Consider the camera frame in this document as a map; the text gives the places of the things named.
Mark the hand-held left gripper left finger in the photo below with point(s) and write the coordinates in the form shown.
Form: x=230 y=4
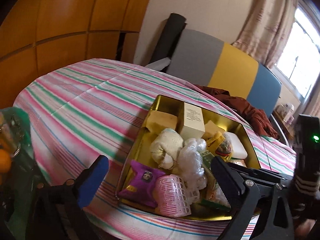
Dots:
x=91 y=183

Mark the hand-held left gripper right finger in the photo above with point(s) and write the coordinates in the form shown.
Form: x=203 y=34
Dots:
x=225 y=180

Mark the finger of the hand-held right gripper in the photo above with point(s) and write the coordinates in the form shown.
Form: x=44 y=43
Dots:
x=262 y=175

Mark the white foam sponge block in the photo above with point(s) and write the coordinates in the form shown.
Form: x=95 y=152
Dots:
x=237 y=146

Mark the yellow fabric pouch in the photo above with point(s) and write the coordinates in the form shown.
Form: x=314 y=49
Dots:
x=217 y=142

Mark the purple snack packet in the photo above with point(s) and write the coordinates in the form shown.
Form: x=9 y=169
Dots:
x=142 y=182

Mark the pink plastic hair roller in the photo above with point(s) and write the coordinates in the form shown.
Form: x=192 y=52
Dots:
x=172 y=195

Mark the gold metal tin box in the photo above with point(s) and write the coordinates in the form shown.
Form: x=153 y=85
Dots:
x=140 y=150

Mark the cream towel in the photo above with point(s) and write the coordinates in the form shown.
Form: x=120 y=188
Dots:
x=165 y=147

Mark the beige cardboard box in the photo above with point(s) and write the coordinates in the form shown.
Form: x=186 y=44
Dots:
x=191 y=120

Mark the yellow sponge block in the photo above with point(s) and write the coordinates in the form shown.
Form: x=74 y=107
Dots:
x=162 y=121

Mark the wooden side desk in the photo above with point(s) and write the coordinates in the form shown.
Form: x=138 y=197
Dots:
x=285 y=130

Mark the white carton box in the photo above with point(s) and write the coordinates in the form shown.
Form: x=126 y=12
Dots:
x=285 y=112

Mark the striped knit sleeve cuff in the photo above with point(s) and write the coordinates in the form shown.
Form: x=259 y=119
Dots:
x=306 y=183

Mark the brown jacket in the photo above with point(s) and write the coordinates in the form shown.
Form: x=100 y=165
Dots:
x=250 y=112

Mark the green plastic bag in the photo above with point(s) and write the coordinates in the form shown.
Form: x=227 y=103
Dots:
x=25 y=175

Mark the pink green striped tablecloth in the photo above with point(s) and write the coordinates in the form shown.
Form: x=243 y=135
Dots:
x=87 y=105

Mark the window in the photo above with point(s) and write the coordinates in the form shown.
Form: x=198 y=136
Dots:
x=297 y=55

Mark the orange fruit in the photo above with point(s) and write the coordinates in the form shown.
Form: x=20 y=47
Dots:
x=5 y=161

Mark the glass jar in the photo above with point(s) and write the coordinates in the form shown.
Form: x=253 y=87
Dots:
x=11 y=132

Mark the grey yellow blue chair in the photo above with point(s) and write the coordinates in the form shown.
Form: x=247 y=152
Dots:
x=225 y=67

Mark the beige patterned curtain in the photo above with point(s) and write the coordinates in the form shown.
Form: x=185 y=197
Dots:
x=267 y=20

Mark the white foam wrap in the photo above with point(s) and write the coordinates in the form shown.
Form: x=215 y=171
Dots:
x=158 y=63

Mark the black rolled mat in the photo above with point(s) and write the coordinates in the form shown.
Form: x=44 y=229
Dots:
x=170 y=37

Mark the wooden wardrobe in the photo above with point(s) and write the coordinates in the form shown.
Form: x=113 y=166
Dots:
x=62 y=30

